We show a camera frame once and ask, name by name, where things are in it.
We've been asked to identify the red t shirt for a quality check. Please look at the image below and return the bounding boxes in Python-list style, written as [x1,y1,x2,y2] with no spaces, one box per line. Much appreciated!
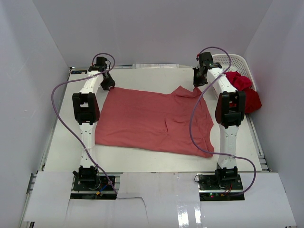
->
[225,72,262,114]

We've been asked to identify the salmon pink t shirt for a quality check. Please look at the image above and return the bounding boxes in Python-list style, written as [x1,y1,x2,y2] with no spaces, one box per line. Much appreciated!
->
[95,86,214,158]

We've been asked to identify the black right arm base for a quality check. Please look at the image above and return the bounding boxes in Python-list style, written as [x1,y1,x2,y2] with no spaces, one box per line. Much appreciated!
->
[194,174,245,202]

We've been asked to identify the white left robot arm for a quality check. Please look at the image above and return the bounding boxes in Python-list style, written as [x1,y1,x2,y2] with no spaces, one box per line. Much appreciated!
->
[72,53,115,190]

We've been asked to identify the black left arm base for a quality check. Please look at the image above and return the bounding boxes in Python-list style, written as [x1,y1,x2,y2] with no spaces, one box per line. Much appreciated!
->
[70,175,117,200]

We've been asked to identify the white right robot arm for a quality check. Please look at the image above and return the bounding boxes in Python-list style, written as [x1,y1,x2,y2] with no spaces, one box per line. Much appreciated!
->
[193,52,246,190]

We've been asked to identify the black table label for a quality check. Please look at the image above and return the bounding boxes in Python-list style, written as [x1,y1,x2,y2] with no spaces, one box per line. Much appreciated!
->
[70,70,87,75]

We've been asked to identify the white plastic basket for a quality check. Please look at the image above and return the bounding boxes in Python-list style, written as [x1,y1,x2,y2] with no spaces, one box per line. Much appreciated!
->
[207,54,257,99]

